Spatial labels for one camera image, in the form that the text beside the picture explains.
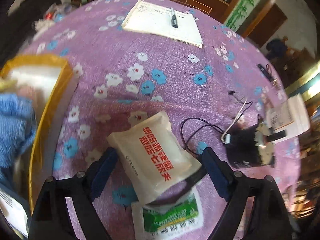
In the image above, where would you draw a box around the green white seed packet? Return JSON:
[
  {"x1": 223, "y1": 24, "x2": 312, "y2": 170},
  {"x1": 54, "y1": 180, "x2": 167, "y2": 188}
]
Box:
[{"x1": 131, "y1": 187, "x2": 203, "y2": 239}]

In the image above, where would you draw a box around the blue knitted towel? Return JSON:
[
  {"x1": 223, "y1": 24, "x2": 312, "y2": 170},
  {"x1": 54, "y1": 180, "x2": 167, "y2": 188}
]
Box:
[{"x1": 1, "y1": 94, "x2": 37, "y2": 190}]

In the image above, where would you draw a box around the white red-text sachet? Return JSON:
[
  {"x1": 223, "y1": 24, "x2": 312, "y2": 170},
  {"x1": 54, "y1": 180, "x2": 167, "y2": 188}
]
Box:
[{"x1": 107, "y1": 111, "x2": 201, "y2": 204}]

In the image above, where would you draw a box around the black electric motor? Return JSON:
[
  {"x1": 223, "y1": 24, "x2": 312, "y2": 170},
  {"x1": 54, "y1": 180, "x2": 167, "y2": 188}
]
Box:
[{"x1": 223, "y1": 115, "x2": 286, "y2": 168}]

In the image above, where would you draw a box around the white plastic jar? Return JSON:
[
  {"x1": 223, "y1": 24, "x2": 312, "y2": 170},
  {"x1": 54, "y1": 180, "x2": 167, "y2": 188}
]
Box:
[{"x1": 265, "y1": 94, "x2": 311, "y2": 143}]

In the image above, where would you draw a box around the purple floral tablecloth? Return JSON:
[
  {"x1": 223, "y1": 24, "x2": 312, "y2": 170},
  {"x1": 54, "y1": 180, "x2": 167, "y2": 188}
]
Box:
[{"x1": 19, "y1": 0, "x2": 303, "y2": 240}]

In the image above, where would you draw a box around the yellow-rimmed white storage box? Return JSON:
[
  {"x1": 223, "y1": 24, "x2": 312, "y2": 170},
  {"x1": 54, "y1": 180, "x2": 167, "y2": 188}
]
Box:
[{"x1": 1, "y1": 54, "x2": 78, "y2": 211}]

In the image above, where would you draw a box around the person in dark clothes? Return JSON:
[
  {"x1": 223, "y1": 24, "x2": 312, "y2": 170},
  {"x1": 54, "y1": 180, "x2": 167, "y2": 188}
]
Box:
[{"x1": 265, "y1": 36, "x2": 290, "y2": 61}]

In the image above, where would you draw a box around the black leather sofa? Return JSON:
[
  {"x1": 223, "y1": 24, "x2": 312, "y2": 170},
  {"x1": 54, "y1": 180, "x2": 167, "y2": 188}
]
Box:
[{"x1": 1, "y1": 0, "x2": 61, "y2": 66}]

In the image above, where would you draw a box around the black marker pen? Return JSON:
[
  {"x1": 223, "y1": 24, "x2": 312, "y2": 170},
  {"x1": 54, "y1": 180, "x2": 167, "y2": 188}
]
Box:
[{"x1": 170, "y1": 8, "x2": 178, "y2": 28}]

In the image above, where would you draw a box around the white paper notepad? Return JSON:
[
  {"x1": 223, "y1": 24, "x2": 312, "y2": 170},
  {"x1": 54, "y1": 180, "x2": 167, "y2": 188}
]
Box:
[{"x1": 121, "y1": 0, "x2": 203, "y2": 49}]

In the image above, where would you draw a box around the small black adapter with cable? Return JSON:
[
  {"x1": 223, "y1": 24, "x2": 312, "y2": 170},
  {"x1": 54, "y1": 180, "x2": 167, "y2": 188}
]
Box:
[{"x1": 179, "y1": 100, "x2": 253, "y2": 196}]

